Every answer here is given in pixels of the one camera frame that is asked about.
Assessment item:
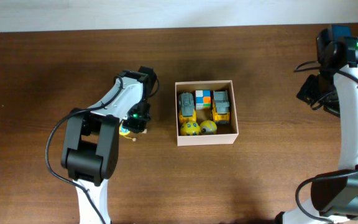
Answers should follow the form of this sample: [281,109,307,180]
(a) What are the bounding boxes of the yellow minion ball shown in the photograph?
[200,120,218,135]

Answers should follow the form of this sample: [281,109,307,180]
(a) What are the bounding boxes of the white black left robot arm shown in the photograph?
[61,67,158,223]

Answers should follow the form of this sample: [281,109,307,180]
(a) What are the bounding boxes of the multicoloured puzzle cube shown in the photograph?
[195,90,211,110]

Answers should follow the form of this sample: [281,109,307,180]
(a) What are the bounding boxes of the yellow wooden rattle drum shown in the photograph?
[119,124,137,142]

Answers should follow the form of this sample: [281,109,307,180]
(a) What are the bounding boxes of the yellow ball blue letters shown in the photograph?
[180,121,201,136]

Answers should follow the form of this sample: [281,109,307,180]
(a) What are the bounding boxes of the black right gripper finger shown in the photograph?
[323,100,341,118]
[296,75,319,105]

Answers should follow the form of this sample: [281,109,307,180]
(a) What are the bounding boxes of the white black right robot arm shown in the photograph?
[275,25,358,224]

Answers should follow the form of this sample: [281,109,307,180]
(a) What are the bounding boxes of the yellow toy truck grey cab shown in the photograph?
[178,92,196,124]

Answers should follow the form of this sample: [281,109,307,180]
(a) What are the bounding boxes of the white cardboard box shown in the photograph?
[175,80,239,146]

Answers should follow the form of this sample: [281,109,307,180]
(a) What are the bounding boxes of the yellow toy dump truck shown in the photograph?
[212,90,231,124]

